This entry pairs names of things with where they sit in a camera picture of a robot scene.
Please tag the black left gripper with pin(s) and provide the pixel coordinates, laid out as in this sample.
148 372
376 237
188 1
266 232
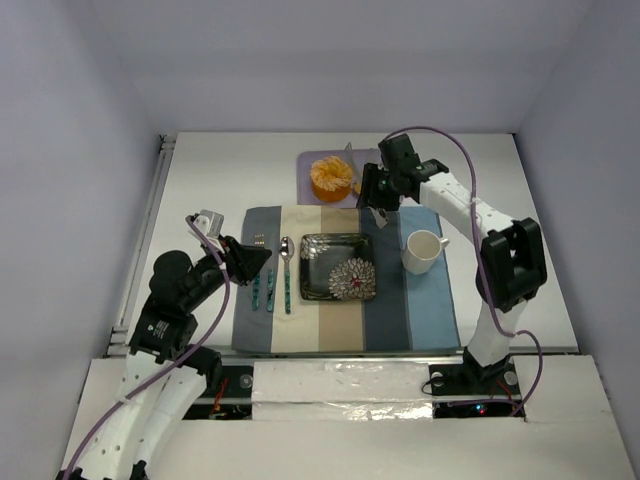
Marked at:
232 257

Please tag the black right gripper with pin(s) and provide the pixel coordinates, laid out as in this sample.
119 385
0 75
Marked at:
376 189

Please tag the orange frosted round cake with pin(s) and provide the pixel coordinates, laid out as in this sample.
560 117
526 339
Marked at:
331 179

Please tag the white mug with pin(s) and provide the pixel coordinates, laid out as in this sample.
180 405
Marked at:
422 250

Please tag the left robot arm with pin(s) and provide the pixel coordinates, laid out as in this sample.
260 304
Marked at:
165 369

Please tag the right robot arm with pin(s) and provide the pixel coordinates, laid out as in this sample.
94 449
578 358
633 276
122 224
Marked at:
511 264

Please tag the lilac plastic tray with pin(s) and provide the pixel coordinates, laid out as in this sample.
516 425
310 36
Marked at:
305 160

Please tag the black floral square plate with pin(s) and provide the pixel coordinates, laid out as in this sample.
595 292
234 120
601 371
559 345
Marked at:
337 267

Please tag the striped cloth placemat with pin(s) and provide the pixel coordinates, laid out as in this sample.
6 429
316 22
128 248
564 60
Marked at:
409 312

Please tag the fork with teal handle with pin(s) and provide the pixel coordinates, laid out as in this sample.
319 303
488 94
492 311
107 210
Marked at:
259 242

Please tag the spoon with teal handle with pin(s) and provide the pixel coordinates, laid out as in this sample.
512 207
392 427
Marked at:
287 251

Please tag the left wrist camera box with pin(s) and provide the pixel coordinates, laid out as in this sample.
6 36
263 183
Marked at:
208 223

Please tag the knife with teal handle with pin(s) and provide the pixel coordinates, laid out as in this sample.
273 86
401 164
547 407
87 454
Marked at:
271 281

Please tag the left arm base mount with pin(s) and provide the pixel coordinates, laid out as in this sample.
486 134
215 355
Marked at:
228 398

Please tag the aluminium rail frame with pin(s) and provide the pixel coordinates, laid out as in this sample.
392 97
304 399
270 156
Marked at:
125 318

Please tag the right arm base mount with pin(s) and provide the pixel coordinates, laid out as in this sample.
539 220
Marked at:
456 394

